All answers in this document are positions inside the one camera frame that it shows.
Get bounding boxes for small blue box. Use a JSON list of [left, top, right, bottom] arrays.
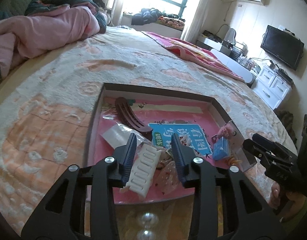
[[212, 137, 231, 161]]

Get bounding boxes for brown banana hair clip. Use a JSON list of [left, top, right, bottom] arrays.
[[115, 97, 153, 141]]

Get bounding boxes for white low desk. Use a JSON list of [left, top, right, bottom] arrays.
[[196, 34, 255, 88]]

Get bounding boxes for dark cardboard tray box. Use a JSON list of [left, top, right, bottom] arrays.
[[82, 82, 258, 205]]

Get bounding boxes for pile of dark clothes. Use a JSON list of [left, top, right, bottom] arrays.
[[131, 8, 166, 25]]

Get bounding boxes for black wall television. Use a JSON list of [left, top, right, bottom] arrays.
[[260, 25, 304, 70]]

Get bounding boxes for red cherry earrings bag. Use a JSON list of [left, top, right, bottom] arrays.
[[101, 124, 146, 148]]

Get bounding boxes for cream peach bedspread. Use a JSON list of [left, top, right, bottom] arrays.
[[0, 27, 296, 232]]

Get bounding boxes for pink fluffy hair tie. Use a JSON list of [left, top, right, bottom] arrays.
[[216, 123, 237, 140]]

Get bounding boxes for clear bag with earrings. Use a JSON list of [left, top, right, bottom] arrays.
[[212, 120, 244, 163]]

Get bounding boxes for person right hand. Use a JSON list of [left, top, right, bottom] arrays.
[[268, 182, 307, 222]]

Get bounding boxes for right white curtain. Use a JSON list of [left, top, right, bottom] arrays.
[[181, 0, 212, 43]]

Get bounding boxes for orange spiral hair tie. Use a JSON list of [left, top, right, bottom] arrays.
[[227, 154, 244, 167]]

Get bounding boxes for dark floral duvet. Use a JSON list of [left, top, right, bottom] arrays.
[[24, 0, 107, 34]]

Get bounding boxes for white drawer cabinet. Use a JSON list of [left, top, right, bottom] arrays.
[[251, 67, 292, 110]]

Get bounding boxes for left white curtain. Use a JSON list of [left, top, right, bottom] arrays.
[[107, 0, 124, 26]]

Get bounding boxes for white hair claw clip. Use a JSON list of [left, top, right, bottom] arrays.
[[120, 144, 162, 199]]

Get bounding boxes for pearl ball hair accessory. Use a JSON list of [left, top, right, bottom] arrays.
[[136, 212, 159, 240]]

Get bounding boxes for white curtain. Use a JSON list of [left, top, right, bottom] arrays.
[[107, 0, 124, 26], [181, 0, 212, 43]]

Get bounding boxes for pink quilt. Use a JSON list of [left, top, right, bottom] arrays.
[[0, 5, 100, 79]]

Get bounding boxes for red pink blanket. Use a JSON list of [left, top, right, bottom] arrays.
[[142, 31, 245, 82]]

